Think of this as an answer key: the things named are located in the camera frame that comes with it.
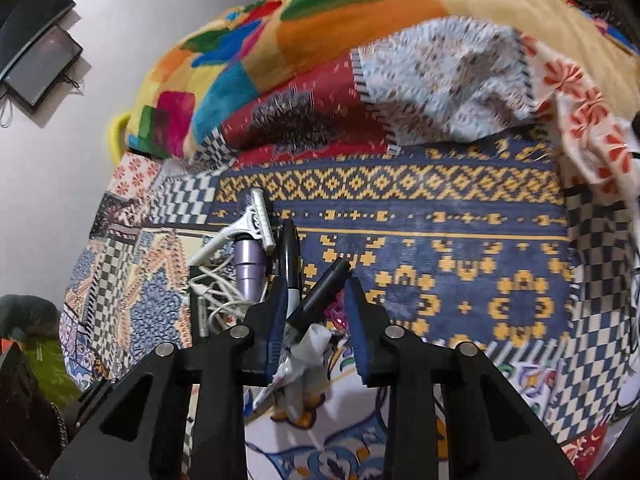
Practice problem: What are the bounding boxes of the white cloth with orange flowers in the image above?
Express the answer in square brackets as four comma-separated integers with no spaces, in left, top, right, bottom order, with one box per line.
[520,35,640,202]

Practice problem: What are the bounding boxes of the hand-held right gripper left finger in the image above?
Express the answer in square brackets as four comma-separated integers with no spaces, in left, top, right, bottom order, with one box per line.
[47,275,291,480]

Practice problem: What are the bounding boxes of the green fuzzy cloth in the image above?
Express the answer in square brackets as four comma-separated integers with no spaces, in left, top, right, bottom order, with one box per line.
[0,294,82,402]

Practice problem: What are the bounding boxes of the pink hair clip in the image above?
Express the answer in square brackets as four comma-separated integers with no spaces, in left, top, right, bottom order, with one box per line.
[323,305,349,329]

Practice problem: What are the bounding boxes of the white tube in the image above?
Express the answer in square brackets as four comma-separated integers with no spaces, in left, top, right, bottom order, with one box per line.
[250,323,332,422]

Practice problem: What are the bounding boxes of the patterned patchwork bed quilt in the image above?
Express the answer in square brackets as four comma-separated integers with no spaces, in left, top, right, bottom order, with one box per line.
[59,130,640,480]

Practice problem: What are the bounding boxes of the purple cylindrical bottle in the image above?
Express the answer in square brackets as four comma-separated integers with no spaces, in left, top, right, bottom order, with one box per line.
[233,195,269,302]

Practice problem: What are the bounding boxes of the colourful patchwork fleece blanket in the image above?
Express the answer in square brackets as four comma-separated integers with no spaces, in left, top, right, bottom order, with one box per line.
[107,0,640,161]

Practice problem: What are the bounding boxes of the black wall speaker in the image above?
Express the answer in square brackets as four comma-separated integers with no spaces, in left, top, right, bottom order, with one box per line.
[0,0,77,82]

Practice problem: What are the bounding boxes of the black marker pen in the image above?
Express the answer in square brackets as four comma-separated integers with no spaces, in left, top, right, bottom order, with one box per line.
[276,218,302,322]

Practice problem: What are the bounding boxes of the silver pen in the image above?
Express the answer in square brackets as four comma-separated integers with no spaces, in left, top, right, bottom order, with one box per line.
[196,296,211,337]

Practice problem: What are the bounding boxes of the white cable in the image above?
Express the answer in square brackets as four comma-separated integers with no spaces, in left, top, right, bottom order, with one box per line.
[189,255,262,322]

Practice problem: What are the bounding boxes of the black bag with chain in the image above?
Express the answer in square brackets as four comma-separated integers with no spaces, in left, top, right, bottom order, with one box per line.
[0,339,67,480]

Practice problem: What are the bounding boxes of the white disposable razor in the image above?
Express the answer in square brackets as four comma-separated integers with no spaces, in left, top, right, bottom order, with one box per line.
[189,187,279,265]

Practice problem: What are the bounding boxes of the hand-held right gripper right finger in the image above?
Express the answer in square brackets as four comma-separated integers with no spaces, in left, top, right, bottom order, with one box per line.
[344,276,581,480]

